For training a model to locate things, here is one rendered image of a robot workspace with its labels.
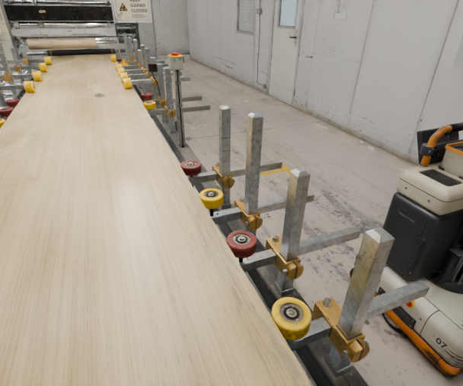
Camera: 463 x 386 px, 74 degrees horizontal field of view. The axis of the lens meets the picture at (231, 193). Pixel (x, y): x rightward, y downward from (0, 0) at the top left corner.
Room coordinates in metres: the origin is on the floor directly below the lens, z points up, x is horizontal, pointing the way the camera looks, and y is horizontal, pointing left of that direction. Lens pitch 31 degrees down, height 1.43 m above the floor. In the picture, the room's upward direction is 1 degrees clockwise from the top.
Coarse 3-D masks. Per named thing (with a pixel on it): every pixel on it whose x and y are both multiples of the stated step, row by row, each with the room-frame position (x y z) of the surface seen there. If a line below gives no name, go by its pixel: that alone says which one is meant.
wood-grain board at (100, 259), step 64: (64, 64) 3.62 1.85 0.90; (64, 128) 1.53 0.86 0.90; (128, 128) 1.54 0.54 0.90; (0, 192) 0.88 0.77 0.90; (64, 192) 0.88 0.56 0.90; (128, 192) 0.89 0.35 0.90; (192, 192) 0.89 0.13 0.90; (0, 256) 0.57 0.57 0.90; (64, 256) 0.58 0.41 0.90; (128, 256) 0.58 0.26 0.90; (192, 256) 0.58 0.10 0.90; (0, 320) 0.39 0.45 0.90; (64, 320) 0.39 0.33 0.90; (128, 320) 0.39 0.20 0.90; (192, 320) 0.40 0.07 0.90; (256, 320) 0.40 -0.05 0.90; (0, 384) 0.27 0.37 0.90; (64, 384) 0.27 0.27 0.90; (128, 384) 0.27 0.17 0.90; (192, 384) 0.27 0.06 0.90; (256, 384) 0.27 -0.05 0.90
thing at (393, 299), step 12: (408, 288) 0.55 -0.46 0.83; (420, 288) 0.55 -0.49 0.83; (384, 300) 0.51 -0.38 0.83; (396, 300) 0.51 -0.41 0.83; (408, 300) 0.53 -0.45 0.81; (372, 312) 0.48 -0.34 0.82; (312, 324) 0.44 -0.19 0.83; (324, 324) 0.45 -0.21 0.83; (312, 336) 0.42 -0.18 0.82; (324, 336) 0.43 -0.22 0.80
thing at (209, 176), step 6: (264, 162) 1.24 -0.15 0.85; (270, 162) 1.24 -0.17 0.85; (276, 162) 1.24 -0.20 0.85; (234, 168) 1.18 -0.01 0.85; (240, 168) 1.18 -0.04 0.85; (264, 168) 1.22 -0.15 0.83; (270, 168) 1.23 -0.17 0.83; (276, 168) 1.24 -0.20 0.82; (198, 174) 1.12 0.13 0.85; (204, 174) 1.13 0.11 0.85; (210, 174) 1.13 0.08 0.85; (216, 174) 1.13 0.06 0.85; (234, 174) 1.16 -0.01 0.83; (240, 174) 1.17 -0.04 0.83; (192, 180) 1.09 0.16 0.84; (198, 180) 1.10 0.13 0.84; (204, 180) 1.11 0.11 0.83; (210, 180) 1.12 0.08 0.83
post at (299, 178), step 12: (300, 168) 0.66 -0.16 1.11; (300, 180) 0.64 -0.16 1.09; (288, 192) 0.66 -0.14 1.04; (300, 192) 0.64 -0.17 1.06; (288, 204) 0.66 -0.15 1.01; (300, 204) 0.64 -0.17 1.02; (288, 216) 0.65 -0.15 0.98; (300, 216) 0.64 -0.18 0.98; (288, 228) 0.64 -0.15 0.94; (300, 228) 0.64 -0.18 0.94; (288, 240) 0.64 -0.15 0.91; (288, 252) 0.63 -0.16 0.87; (288, 288) 0.64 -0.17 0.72
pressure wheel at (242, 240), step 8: (232, 232) 0.67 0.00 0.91; (240, 232) 0.67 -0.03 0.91; (248, 232) 0.67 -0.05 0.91; (232, 240) 0.63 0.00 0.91; (240, 240) 0.64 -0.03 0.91; (248, 240) 0.64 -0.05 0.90; (232, 248) 0.61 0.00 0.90; (240, 248) 0.61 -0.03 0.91; (248, 248) 0.61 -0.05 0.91; (240, 256) 0.60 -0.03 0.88; (248, 256) 0.61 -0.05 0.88
